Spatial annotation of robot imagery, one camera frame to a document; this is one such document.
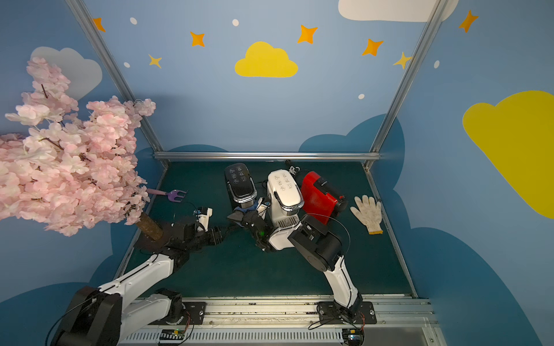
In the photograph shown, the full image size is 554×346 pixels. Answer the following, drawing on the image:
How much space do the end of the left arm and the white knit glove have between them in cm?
65

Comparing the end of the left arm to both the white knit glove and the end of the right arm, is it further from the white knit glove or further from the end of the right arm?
the white knit glove

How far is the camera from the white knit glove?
98 centimetres

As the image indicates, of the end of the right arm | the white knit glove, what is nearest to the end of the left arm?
the end of the right arm

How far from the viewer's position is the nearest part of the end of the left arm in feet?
2.21
